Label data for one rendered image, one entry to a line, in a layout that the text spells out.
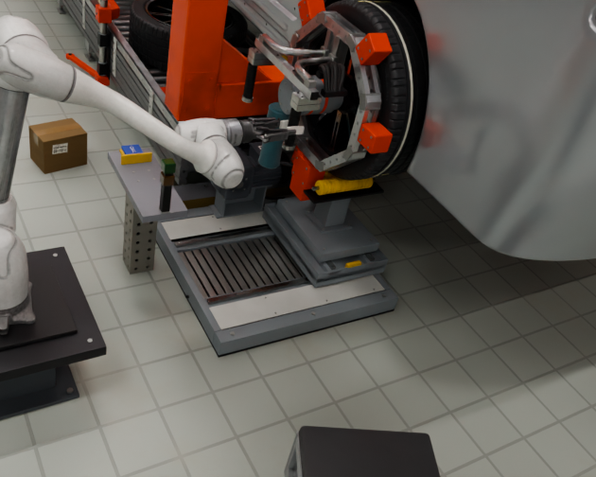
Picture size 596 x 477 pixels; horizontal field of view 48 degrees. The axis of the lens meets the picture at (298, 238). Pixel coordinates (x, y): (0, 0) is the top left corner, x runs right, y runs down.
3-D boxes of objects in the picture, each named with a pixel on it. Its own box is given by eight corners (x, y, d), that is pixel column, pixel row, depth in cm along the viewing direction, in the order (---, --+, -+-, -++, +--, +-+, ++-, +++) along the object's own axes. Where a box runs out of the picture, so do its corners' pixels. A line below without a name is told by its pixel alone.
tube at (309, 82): (356, 86, 225) (364, 57, 219) (307, 89, 216) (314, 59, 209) (330, 62, 236) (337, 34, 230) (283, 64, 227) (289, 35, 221)
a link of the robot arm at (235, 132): (225, 152, 212) (242, 150, 215) (229, 128, 207) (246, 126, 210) (214, 138, 218) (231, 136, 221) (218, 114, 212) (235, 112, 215)
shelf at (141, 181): (187, 217, 242) (188, 210, 240) (142, 223, 234) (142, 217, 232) (149, 153, 269) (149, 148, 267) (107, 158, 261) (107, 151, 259)
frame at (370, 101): (354, 194, 247) (396, 57, 214) (340, 196, 243) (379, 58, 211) (288, 121, 281) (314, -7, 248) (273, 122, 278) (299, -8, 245)
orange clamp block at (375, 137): (374, 138, 233) (388, 152, 227) (355, 140, 229) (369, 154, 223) (378, 121, 229) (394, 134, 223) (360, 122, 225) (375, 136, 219)
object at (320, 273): (383, 273, 293) (389, 256, 287) (313, 290, 276) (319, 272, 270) (326, 207, 325) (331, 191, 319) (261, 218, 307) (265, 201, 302)
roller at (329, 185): (376, 189, 271) (379, 178, 267) (314, 199, 256) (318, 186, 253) (368, 182, 274) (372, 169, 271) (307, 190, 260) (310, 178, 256)
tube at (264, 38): (327, 61, 238) (334, 32, 231) (280, 61, 228) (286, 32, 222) (304, 40, 249) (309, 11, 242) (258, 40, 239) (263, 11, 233)
